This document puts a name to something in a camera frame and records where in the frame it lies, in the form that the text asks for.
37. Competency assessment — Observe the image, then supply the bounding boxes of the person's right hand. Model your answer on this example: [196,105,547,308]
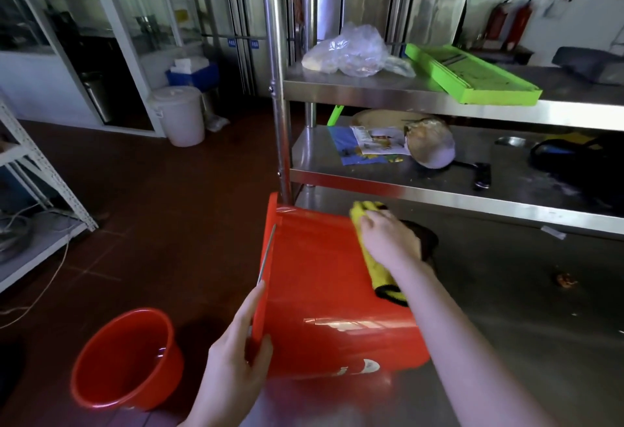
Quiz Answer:
[358,209,423,274]

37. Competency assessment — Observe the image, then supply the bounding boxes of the person's left hand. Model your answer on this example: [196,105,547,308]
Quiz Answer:
[199,280,275,419]

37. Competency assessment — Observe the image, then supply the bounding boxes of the yellow cleaning cloth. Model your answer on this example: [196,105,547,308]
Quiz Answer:
[349,200,409,307]

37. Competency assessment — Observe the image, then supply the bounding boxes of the red plastic bucket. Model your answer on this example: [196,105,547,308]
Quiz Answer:
[250,192,433,380]

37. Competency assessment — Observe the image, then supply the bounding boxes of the person's right forearm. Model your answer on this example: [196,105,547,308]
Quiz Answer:
[389,256,559,427]

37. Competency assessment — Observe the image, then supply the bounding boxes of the person's left forearm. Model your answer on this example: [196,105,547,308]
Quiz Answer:
[178,403,252,427]

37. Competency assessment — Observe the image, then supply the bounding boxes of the blue paper packet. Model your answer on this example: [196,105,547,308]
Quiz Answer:
[327,125,405,167]

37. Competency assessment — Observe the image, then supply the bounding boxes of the white printed leaflet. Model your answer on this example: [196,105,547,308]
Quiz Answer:
[349,126,411,156]

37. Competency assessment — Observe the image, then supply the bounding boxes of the round wooden cutting board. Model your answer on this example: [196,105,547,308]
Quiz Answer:
[350,109,436,133]

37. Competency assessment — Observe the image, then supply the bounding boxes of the red plastic basin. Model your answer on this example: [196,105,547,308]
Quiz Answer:
[70,308,185,412]

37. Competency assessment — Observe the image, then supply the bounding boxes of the stainless steel shelf rack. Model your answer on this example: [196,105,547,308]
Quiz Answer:
[258,0,624,238]

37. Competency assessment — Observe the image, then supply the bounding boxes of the clear plastic bag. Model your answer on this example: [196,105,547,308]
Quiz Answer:
[301,22,417,78]

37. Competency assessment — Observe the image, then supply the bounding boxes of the green plastic slicer tray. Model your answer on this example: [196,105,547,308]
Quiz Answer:
[404,43,544,106]

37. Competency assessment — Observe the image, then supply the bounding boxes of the black and yellow bag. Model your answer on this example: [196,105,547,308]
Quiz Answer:
[528,131,624,184]

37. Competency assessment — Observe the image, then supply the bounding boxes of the white lidded bucket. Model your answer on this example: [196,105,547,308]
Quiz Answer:
[147,85,206,148]

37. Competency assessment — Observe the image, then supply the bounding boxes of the blue plastic box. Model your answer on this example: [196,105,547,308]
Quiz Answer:
[165,62,220,93]

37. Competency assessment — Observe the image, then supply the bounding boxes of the steel lockers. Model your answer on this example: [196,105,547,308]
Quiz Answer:
[187,0,275,99]

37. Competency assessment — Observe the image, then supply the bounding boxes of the red fire extinguisher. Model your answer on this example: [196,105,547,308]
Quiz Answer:
[485,0,515,43]
[507,0,534,50]

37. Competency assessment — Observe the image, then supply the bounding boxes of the white tissue box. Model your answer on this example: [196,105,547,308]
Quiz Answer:
[170,55,211,74]

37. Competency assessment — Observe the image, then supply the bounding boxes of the dark grey tray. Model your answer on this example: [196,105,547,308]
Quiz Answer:
[551,46,624,86]

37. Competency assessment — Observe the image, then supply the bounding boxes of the white metal rack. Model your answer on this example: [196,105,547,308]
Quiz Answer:
[0,99,98,294]

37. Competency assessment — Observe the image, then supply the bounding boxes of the steel trash can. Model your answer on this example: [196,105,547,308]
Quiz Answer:
[80,70,114,123]

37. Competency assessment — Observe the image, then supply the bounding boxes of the steel ladle with black handle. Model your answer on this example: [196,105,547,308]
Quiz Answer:
[404,118,492,191]

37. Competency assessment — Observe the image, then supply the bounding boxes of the white cable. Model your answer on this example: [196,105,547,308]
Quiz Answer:
[0,239,72,331]

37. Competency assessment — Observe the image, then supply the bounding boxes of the glass cabinet with white frame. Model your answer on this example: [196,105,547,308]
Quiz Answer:
[0,0,206,139]

